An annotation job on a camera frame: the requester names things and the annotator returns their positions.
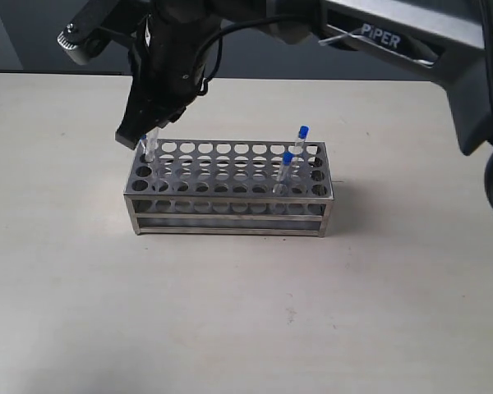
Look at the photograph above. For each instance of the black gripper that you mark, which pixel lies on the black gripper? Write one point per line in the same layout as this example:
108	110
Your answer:
164	74

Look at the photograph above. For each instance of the blue capped test tube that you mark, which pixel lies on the blue capped test tube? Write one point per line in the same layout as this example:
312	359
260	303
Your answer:
148	148
299	143
283	172
154	165

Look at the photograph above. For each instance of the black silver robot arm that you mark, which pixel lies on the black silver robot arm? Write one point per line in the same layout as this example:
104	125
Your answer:
449	43

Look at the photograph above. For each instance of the steel test tube rack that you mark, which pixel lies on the steel test tube rack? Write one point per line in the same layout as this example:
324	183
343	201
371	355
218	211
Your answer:
226	187

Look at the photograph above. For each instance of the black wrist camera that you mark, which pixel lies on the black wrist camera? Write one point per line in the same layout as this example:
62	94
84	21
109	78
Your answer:
99	23

